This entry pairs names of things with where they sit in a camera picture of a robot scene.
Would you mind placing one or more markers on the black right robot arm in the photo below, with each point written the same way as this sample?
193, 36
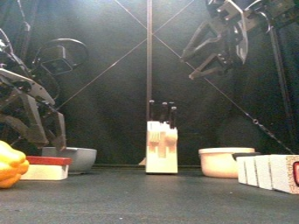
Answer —
278, 10

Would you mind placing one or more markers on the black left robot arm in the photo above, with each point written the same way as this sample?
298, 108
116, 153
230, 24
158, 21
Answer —
11, 43

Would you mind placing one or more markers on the grey bowl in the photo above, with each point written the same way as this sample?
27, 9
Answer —
82, 157

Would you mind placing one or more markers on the red and white toy block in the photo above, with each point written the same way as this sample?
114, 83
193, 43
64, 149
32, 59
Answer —
44, 169

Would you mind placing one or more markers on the yellow toy bell pepper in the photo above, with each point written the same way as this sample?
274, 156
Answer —
11, 164

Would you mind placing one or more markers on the white toy knife block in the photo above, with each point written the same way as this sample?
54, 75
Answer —
162, 151

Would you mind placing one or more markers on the black flat toy piece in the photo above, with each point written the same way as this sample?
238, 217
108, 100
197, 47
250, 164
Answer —
245, 155

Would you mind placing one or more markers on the cream toy pot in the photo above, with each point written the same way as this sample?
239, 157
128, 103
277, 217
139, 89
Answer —
218, 163

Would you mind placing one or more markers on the white carton box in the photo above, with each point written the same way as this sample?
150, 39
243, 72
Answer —
286, 175

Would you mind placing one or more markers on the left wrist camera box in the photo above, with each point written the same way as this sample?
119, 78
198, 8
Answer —
58, 62

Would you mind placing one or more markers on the vertical metal frame pole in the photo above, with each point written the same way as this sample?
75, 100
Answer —
148, 58

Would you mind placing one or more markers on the dark frame post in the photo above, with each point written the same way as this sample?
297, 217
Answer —
281, 87

